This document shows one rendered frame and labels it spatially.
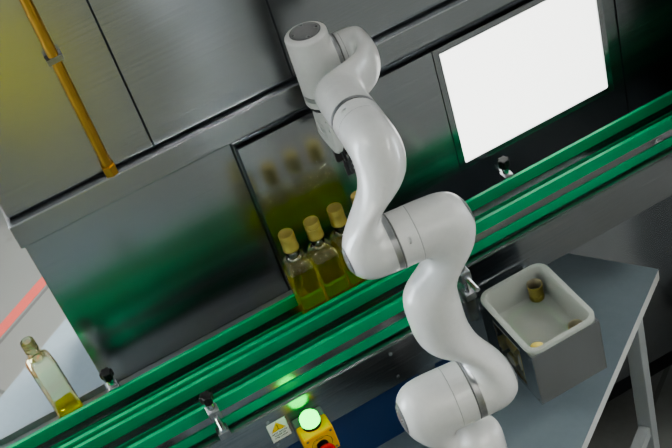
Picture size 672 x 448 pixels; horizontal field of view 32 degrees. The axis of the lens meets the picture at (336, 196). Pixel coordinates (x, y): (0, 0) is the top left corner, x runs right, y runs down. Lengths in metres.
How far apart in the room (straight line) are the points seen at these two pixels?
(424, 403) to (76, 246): 0.79
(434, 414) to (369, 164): 0.52
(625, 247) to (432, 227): 1.38
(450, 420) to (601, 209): 0.80
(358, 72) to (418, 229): 0.35
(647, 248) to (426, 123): 0.94
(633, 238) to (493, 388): 1.16
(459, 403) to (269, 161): 0.67
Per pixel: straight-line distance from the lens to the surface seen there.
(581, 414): 2.71
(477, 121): 2.69
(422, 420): 2.18
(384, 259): 1.93
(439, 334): 2.06
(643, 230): 3.26
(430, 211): 1.94
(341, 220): 2.45
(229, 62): 2.36
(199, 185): 2.47
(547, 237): 2.73
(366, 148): 1.90
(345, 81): 2.07
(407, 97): 2.55
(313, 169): 2.53
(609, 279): 2.97
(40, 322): 4.66
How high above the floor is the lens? 2.88
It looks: 39 degrees down
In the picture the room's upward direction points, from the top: 19 degrees counter-clockwise
